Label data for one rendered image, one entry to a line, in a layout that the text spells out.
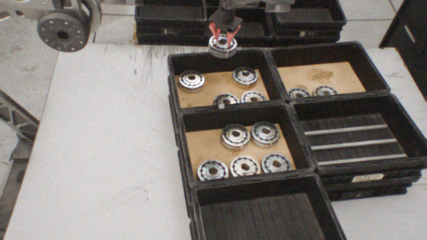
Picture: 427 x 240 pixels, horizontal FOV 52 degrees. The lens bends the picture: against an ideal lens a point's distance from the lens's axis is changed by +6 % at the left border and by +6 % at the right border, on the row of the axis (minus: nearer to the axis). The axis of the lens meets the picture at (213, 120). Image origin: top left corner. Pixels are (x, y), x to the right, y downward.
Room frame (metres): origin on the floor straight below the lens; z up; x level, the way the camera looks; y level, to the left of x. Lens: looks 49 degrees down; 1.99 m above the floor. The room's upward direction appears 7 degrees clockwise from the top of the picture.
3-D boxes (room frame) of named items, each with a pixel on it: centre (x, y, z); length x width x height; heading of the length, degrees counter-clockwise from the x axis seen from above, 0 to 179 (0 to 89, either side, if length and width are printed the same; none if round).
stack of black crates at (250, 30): (2.12, -0.07, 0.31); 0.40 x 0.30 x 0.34; 99
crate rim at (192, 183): (0.85, -0.11, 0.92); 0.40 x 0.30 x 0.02; 106
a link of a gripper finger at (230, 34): (1.21, -0.01, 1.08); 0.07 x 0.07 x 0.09; 66
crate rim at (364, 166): (0.96, -0.49, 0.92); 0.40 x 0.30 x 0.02; 106
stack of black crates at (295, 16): (2.18, -0.47, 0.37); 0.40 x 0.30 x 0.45; 99
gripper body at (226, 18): (1.21, 0.00, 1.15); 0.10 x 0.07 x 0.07; 66
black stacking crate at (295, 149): (0.85, -0.11, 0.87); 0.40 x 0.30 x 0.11; 106
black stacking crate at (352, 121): (0.96, -0.49, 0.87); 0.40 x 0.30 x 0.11; 106
